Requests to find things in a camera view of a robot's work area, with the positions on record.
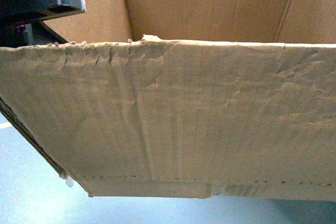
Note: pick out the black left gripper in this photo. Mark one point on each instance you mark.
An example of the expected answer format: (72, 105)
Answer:
(34, 6)

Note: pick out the brown cardboard box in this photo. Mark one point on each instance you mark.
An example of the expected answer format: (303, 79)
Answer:
(179, 98)

